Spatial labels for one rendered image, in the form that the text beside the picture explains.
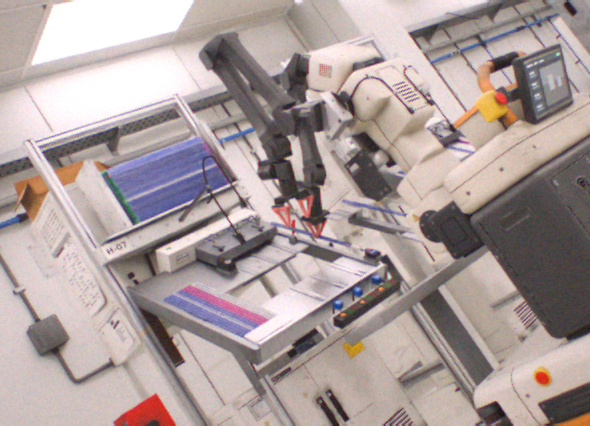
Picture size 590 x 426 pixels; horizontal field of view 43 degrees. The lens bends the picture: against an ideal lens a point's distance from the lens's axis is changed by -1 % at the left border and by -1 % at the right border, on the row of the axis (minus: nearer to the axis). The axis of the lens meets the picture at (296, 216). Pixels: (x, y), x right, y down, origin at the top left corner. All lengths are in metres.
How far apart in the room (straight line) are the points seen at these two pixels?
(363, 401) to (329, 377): 0.17
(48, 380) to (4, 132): 1.55
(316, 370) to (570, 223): 1.33
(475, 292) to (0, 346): 2.45
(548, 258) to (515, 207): 0.15
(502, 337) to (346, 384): 1.03
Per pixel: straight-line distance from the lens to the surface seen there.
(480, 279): 3.68
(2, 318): 4.37
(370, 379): 3.06
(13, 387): 4.26
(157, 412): 2.41
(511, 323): 3.70
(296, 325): 2.57
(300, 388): 2.88
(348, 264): 2.94
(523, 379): 2.13
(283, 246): 3.11
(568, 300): 2.00
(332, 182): 4.00
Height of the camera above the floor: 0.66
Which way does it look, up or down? 8 degrees up
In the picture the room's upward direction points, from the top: 34 degrees counter-clockwise
